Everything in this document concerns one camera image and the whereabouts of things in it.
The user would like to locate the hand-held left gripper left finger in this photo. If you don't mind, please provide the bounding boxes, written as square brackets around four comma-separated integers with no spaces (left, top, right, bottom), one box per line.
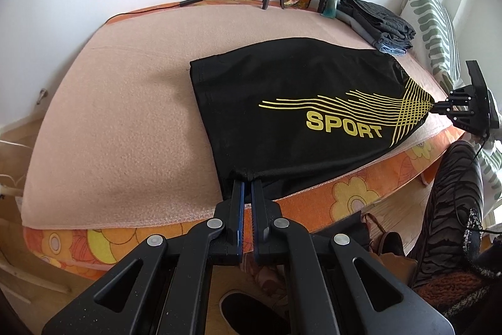
[42,181,246,335]

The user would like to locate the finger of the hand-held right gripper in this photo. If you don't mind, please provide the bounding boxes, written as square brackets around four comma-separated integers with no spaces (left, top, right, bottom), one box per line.
[430,105,475,132]
[430,84,476,112]

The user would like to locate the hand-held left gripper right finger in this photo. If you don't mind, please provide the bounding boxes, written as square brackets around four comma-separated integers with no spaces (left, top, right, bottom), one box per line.
[250,181,456,335]

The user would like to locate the black sport t-shirt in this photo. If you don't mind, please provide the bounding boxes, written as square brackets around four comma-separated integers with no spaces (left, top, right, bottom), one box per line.
[189,38,436,202]

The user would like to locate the folded blue jeans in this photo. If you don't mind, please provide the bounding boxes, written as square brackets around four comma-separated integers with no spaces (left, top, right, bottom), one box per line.
[353,25,414,56]

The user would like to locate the person's leg in striped trousers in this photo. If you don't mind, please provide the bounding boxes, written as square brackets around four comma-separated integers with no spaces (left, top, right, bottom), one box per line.
[410,141,485,289]

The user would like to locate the green striped white pillow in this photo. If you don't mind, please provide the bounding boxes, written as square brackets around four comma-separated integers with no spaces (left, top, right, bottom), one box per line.
[399,0,502,202]

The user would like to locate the orange floral mattress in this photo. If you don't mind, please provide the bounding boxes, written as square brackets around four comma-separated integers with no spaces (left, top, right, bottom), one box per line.
[23,0,456,281]

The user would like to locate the black shoe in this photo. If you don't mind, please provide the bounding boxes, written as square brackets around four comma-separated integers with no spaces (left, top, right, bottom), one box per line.
[219,290,291,335]

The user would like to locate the stack of folded clothes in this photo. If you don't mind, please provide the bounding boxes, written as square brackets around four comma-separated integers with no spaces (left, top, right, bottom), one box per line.
[337,0,416,42]

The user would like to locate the brown sandal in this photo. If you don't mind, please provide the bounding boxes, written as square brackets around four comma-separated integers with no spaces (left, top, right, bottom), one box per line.
[363,213,417,281]

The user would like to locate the pink fleece blanket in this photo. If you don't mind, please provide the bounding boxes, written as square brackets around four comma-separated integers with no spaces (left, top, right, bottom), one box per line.
[20,7,451,231]

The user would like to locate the orange fuzzy slipper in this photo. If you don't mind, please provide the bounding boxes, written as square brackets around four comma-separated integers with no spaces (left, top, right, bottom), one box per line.
[419,266,495,320]

